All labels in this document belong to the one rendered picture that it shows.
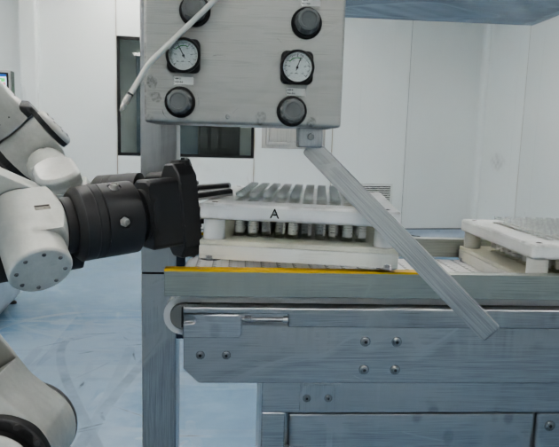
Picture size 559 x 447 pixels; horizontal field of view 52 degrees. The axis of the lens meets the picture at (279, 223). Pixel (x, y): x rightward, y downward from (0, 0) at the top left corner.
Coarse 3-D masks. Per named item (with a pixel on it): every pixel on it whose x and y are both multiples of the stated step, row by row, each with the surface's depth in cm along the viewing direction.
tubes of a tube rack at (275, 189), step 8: (264, 184) 86; (272, 184) 87; (288, 184) 88; (264, 192) 75; (272, 192) 75; (280, 192) 75; (288, 192) 82; (296, 192) 76; (304, 192) 76; (312, 192) 77; (320, 192) 77; (328, 192) 87; (336, 192) 78; (272, 224) 77; (328, 224) 75
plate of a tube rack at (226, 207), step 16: (208, 208) 70; (224, 208) 70; (240, 208) 69; (256, 208) 69; (272, 208) 69; (288, 208) 69; (304, 208) 69; (320, 208) 69; (336, 208) 69; (352, 208) 69; (336, 224) 69; (352, 224) 69; (368, 224) 69
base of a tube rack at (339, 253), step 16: (208, 240) 70; (224, 240) 70; (240, 240) 71; (256, 240) 71; (272, 240) 71; (288, 240) 72; (304, 240) 72; (320, 240) 73; (352, 240) 74; (368, 240) 74; (224, 256) 71; (240, 256) 70; (256, 256) 70; (272, 256) 70; (288, 256) 70; (304, 256) 70; (320, 256) 70; (336, 256) 70; (352, 256) 69; (368, 256) 69; (384, 256) 69
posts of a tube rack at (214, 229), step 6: (204, 222) 71; (210, 222) 70; (216, 222) 70; (222, 222) 71; (204, 228) 71; (210, 228) 70; (216, 228) 70; (222, 228) 71; (204, 234) 71; (210, 234) 70; (216, 234) 71; (222, 234) 71; (378, 234) 69; (378, 240) 69; (384, 240) 69; (378, 246) 70; (384, 246) 69; (390, 246) 69
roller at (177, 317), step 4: (176, 304) 71; (180, 304) 70; (184, 304) 70; (172, 308) 71; (176, 308) 70; (180, 308) 70; (172, 312) 70; (176, 312) 70; (180, 312) 70; (172, 316) 70; (176, 316) 70; (180, 316) 70; (172, 320) 70; (176, 320) 70; (180, 320) 71; (172, 324) 71; (176, 324) 71; (180, 324) 71; (180, 328) 71
